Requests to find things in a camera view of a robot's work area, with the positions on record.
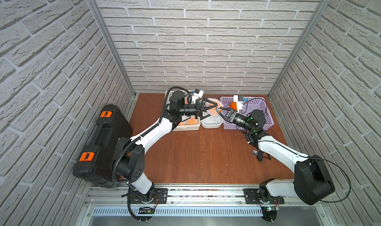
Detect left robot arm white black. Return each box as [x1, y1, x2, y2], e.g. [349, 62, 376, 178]
[111, 87, 222, 194]

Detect bare orange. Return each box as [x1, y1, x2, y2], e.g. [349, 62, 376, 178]
[230, 102, 238, 111]

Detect white perforated plastic basket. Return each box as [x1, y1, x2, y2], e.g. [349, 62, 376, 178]
[166, 90, 201, 131]

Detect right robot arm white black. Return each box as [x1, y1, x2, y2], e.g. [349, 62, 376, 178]
[219, 108, 335, 205]

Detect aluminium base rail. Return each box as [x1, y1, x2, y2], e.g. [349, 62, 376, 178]
[75, 184, 338, 226]

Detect small black clip device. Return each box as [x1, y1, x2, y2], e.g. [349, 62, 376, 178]
[252, 150, 271, 162]

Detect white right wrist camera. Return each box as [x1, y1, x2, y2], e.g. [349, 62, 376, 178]
[233, 95, 247, 112]

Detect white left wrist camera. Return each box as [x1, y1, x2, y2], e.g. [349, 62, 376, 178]
[190, 89, 204, 104]

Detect black tool case orange latches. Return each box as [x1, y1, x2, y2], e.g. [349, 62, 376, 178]
[72, 104, 133, 188]

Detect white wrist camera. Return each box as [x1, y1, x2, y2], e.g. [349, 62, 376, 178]
[190, 89, 204, 104]
[233, 95, 247, 112]

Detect white plastic tub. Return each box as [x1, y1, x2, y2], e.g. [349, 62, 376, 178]
[200, 116, 223, 129]

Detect purple perforated plastic basket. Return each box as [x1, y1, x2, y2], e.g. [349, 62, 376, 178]
[220, 96, 274, 130]

